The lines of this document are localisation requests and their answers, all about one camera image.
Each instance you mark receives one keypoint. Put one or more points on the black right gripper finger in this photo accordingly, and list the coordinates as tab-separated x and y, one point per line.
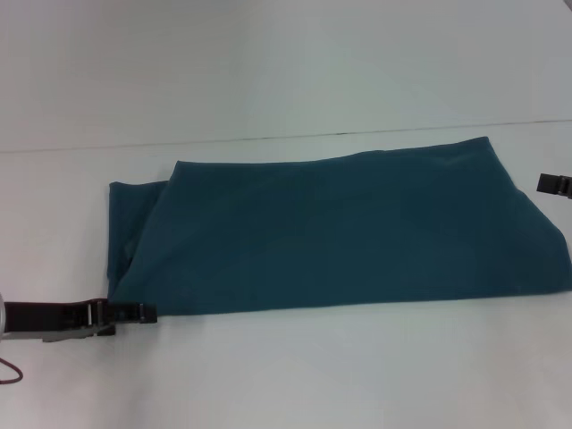
554	184

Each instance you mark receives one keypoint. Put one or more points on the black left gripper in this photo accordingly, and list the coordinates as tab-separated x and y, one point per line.
49	317

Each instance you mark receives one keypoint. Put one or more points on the teal FREE print t-shirt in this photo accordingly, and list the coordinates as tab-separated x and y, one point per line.
335	232

